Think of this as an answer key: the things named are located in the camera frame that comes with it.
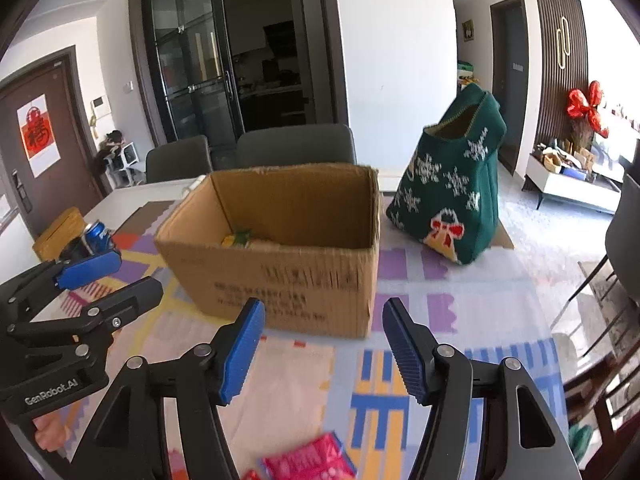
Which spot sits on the dark wooden chair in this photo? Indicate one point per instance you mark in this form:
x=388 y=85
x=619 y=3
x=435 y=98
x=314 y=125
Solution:
x=600 y=370

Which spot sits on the pile of small boxes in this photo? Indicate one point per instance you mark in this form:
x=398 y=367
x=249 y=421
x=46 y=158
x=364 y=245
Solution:
x=565 y=157

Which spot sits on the red foil bow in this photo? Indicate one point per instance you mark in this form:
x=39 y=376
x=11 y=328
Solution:
x=577 y=102

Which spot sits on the black framed glass door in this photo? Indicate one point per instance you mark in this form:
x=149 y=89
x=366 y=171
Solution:
x=200 y=60

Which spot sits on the person's left hand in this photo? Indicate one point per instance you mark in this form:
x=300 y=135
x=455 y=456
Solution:
x=50 y=435

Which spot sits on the white intercom panel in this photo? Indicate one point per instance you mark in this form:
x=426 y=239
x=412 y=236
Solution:
x=100 y=107

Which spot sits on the small framed picture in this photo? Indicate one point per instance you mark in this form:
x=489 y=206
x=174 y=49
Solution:
x=468 y=30

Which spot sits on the red wrapped candy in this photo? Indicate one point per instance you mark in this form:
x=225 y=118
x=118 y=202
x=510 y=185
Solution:
x=251 y=476

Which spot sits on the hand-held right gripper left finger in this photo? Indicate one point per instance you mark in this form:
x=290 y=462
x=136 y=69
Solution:
x=245 y=350

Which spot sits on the brown entrance door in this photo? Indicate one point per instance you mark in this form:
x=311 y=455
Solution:
x=70 y=160

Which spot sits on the pink snack packet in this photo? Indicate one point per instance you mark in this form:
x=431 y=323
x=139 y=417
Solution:
x=310 y=460

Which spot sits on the green knitted snowflake bag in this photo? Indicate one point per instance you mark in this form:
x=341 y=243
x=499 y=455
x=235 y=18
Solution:
x=450 y=200

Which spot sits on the small white shelf unit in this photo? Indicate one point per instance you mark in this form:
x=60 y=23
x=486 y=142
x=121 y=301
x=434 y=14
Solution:
x=122 y=160

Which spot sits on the yellow woven box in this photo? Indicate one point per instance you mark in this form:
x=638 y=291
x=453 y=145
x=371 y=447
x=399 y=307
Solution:
x=55 y=235

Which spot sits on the blue soda can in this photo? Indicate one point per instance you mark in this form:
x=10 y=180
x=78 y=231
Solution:
x=97 y=235

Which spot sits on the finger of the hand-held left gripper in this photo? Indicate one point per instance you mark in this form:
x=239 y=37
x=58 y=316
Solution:
x=90 y=269
x=130 y=300

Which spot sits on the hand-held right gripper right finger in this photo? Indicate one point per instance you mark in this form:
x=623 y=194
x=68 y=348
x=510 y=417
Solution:
x=405 y=355

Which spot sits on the white low cabinet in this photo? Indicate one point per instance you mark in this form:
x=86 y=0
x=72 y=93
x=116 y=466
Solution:
x=565 y=187

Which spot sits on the red and white door poster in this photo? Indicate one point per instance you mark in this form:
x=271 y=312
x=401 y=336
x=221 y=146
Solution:
x=37 y=135

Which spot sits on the dark brown room door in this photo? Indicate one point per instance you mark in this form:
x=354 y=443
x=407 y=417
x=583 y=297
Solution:
x=510 y=85

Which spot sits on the brown cardboard box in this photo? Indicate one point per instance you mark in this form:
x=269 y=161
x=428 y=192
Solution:
x=275 y=280

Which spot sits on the black mug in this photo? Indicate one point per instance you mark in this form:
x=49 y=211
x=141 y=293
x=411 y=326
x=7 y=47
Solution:
x=77 y=249

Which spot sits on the gold wall ornament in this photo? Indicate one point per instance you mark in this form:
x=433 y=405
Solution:
x=562 y=45

